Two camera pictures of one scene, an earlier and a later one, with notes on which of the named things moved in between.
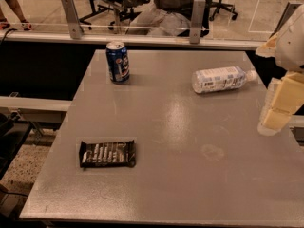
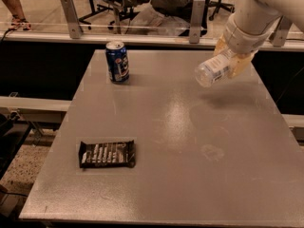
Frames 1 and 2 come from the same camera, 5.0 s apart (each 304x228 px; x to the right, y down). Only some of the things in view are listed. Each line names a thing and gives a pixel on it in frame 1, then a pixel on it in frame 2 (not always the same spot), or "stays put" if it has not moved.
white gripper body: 293,47 -> 243,42
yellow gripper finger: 284,97 -> 238,65
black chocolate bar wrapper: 118,154 stays put
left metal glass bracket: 71,14 stays put
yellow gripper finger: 269,48 -> 221,47
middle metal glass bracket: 197,21 stays put
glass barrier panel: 227,13 stays put
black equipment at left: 13,134 stays put
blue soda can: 118,62 stays put
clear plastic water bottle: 220,79 -> 209,71
